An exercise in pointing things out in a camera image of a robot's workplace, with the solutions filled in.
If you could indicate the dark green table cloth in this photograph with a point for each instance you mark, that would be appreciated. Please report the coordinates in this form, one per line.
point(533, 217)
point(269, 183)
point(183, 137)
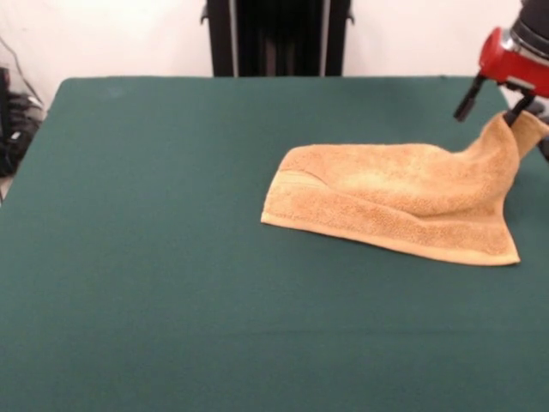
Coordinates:
point(171, 300)

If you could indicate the black box device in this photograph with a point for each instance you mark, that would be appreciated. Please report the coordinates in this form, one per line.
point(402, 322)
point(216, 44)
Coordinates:
point(3, 98)

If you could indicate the black upright stand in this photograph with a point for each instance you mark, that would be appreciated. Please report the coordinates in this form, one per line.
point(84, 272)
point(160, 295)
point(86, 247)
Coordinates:
point(279, 38)

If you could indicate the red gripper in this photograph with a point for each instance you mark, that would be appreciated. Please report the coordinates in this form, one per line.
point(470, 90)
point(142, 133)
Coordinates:
point(510, 66)

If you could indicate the tan terry towel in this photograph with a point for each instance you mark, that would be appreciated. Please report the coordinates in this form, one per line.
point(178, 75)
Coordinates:
point(386, 193)

